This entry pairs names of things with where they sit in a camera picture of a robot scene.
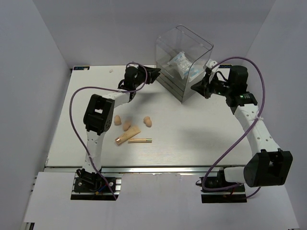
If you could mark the cotton pad pack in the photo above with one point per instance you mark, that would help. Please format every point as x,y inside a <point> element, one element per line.
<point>194,73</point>
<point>182,63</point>

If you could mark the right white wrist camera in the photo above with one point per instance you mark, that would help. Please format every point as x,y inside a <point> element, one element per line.
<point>212,65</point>

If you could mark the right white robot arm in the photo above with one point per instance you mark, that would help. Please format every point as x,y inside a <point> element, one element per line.
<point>269,165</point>

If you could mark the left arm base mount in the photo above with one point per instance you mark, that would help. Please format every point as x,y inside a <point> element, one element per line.
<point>89,186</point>

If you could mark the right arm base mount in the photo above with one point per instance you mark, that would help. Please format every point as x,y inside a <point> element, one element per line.
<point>218,196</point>

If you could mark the aluminium table front rail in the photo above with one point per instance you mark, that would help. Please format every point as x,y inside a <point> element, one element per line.
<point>143,169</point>

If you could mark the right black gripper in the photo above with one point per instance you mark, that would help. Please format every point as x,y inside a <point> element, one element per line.
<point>202,87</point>

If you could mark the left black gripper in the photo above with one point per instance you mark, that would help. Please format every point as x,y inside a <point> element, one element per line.
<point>152,74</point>

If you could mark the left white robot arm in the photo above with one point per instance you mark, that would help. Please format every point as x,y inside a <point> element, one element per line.
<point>99,112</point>

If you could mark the beige makeup sponge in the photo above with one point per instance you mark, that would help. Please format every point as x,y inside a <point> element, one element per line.
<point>147,121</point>
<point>117,120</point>
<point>126,125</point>

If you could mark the gold slim concealer stick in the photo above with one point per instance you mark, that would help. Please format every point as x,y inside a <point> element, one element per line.
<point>140,140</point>

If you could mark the beige foundation tube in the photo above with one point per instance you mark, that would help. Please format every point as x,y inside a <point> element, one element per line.
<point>131,132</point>

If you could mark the clear acrylic organizer box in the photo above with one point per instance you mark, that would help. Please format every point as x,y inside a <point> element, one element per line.
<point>168,45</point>

